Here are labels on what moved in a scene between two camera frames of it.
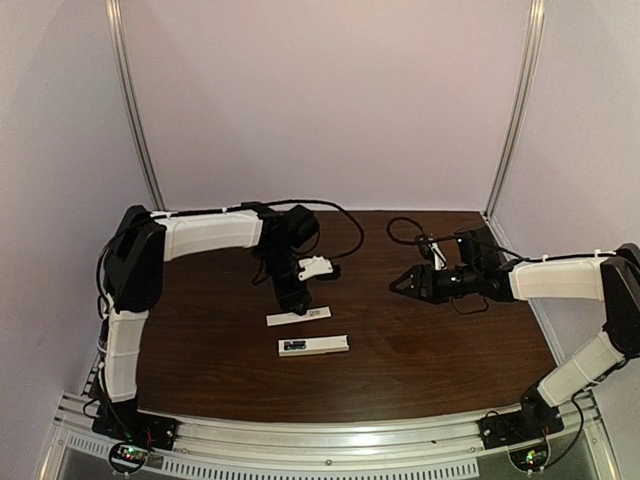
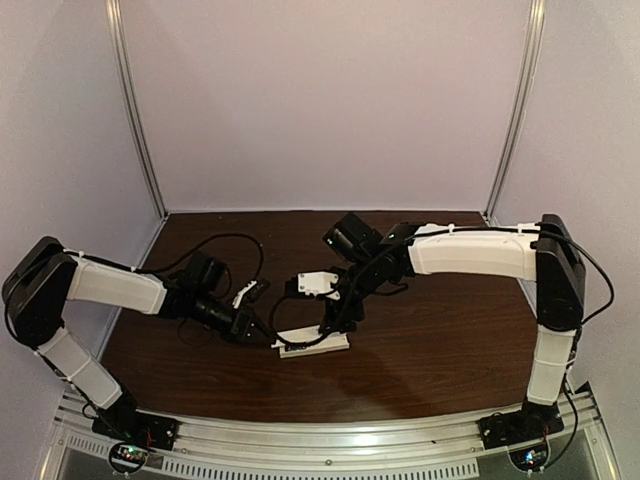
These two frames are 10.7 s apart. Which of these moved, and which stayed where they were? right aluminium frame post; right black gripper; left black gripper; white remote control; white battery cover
Moved: white battery cover; left black gripper; right black gripper
Stayed: white remote control; right aluminium frame post
